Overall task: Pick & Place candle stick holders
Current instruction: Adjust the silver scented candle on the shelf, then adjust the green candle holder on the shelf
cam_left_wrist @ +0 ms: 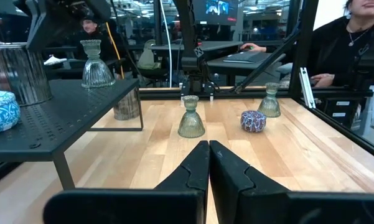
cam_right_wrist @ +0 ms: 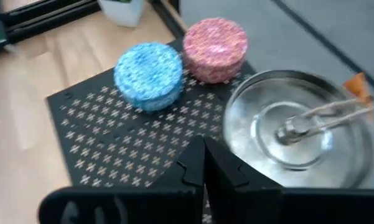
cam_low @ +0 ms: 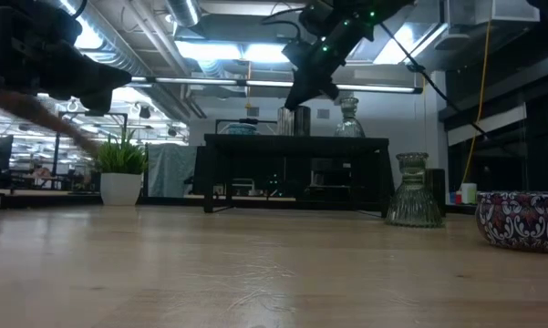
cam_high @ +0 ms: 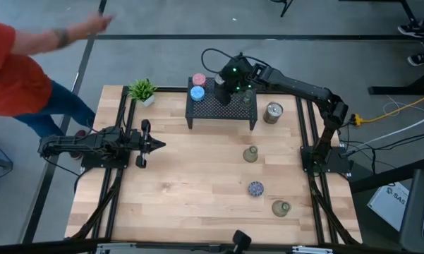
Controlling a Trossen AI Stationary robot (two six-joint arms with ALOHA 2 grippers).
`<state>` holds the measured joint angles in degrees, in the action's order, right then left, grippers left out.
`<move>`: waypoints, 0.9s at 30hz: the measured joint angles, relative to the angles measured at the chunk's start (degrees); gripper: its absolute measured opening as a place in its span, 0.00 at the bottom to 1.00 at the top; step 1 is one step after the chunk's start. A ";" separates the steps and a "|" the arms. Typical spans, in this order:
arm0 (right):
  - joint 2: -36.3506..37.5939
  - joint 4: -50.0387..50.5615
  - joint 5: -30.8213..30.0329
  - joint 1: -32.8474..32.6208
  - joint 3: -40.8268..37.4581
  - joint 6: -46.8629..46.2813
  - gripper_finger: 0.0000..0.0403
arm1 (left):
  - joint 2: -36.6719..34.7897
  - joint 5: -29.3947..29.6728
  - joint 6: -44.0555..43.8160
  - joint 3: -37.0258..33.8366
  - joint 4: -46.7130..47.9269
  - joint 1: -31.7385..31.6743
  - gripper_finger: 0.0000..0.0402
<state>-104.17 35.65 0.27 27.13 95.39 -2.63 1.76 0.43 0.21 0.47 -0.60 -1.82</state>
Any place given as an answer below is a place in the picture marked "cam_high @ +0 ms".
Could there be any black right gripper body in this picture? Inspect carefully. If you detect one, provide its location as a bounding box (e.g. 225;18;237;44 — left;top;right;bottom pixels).
214;53;257;107

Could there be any blue patterned round tin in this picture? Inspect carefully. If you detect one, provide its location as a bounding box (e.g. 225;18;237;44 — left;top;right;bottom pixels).
190;86;206;103

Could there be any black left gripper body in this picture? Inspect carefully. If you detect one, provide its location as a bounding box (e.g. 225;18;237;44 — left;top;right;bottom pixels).
132;119;152;169

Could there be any purple patterned round tin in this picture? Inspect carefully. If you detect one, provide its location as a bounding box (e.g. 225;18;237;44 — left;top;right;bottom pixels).
248;181;265;198

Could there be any black desk frame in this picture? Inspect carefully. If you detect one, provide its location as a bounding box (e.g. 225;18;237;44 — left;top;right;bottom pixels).
368;0;424;96

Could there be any silver metal bracket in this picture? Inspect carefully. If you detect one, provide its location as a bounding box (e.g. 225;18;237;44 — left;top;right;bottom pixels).
97;242;137;254
291;246;334;254

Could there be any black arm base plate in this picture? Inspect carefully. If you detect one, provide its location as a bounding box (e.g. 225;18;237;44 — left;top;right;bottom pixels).
301;145;353;174
80;140;130;169

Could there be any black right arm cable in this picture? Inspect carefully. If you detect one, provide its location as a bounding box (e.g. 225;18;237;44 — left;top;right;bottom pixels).
200;48;241;75

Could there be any yellow extension cord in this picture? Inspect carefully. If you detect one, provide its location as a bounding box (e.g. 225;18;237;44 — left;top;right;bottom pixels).
351;90;424;127

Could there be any black diagonal beam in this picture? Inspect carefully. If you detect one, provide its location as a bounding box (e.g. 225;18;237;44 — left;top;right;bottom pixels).
351;157;424;195

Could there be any grey laptop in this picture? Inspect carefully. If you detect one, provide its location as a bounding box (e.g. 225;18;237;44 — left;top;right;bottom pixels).
399;168;424;253

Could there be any white printed box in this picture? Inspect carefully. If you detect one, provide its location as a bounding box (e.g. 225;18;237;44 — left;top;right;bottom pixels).
366;181;410;232

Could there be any black mesh metal shelf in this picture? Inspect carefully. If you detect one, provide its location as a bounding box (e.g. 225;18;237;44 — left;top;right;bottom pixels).
185;76;258;131

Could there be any brown tin can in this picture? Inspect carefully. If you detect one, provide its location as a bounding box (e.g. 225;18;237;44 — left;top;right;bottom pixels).
262;101;284;125

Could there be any pink patterned round tin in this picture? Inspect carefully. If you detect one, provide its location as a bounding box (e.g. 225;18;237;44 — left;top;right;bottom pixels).
192;73;207;88

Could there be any black horizontal bar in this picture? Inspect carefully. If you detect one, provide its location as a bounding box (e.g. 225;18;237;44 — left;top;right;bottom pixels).
0;236;424;254

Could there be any black tripod stand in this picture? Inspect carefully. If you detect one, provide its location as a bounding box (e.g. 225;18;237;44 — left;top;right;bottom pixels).
270;0;294;18

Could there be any black aluminium table frame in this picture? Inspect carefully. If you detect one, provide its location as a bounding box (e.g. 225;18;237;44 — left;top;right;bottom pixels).
65;84;363;248

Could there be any white cable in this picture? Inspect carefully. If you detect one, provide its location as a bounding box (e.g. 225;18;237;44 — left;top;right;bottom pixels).
352;112;424;149

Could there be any black block object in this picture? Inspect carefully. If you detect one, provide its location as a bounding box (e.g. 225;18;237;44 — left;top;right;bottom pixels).
231;229;252;254

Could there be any green plant in white pot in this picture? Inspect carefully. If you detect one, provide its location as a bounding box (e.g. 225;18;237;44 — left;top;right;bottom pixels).
128;78;159;108

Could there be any person's hand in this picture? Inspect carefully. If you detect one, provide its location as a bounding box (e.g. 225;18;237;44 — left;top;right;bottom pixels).
87;13;116;35

